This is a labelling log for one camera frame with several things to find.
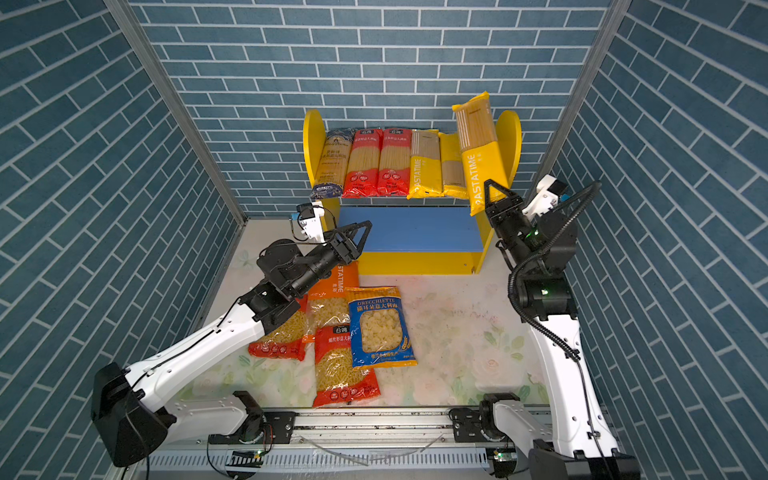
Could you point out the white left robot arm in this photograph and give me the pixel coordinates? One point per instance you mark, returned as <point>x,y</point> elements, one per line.
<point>198,360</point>

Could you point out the red macaroni bag back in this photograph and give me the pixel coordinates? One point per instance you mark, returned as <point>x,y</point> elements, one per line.
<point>288,342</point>

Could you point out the aluminium corner post left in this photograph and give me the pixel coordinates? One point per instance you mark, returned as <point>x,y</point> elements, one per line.
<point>138,40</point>

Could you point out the yellow spaghetti box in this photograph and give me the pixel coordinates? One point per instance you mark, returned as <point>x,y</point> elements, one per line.
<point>480,149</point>
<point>425,169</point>
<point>453,178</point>

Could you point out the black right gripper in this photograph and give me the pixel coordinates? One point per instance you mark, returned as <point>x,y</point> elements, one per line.
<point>505,211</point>

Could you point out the blue elbow pasta bag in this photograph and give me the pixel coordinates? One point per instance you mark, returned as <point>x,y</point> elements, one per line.
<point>378,331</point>

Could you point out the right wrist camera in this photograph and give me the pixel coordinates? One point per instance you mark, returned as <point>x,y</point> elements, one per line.
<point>547,196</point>

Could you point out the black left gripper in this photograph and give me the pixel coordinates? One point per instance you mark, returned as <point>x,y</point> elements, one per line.
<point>340,245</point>

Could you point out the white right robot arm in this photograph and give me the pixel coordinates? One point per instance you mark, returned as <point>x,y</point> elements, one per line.
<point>537,240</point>

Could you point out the red spaghetti bag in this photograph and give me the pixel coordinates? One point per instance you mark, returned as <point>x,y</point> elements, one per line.
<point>394,165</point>
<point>363,164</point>

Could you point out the yellow shelf unit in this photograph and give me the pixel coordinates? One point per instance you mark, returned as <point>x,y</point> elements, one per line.
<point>416,240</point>

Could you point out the dark blue spaghetti bag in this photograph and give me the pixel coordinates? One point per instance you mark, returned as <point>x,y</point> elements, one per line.
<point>333,164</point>

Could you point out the red macaroni bag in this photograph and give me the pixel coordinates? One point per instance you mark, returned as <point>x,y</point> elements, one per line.
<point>288,342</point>
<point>337,382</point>

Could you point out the aluminium corner post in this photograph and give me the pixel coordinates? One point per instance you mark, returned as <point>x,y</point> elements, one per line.
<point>596,55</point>
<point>138,40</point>

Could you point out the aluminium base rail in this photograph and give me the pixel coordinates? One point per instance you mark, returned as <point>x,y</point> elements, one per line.
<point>234,438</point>

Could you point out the red macaroni bag front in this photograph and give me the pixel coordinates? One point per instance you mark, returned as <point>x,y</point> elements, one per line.
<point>337,382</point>

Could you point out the orange pasta bag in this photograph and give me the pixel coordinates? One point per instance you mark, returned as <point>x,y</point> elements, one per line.
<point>326,303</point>

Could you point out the aluminium corner post right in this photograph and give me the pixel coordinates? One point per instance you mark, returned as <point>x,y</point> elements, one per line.
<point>596,55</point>

